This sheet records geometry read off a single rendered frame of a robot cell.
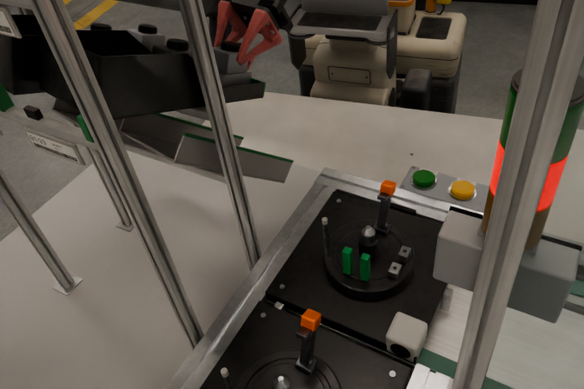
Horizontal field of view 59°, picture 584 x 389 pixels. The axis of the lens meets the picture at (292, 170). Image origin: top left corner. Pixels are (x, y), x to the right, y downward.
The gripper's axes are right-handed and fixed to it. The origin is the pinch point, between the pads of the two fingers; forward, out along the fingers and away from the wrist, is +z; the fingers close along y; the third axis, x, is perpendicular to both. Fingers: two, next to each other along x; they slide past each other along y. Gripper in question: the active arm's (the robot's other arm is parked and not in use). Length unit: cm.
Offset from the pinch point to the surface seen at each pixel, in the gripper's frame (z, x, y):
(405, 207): 3.2, 29.6, 25.3
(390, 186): 4.3, 17.5, 25.5
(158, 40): 1.4, 0.1, -14.5
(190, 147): 15.2, -0.4, 3.7
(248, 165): 11.4, 12.9, 4.3
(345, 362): 29.7, 16.6, 31.8
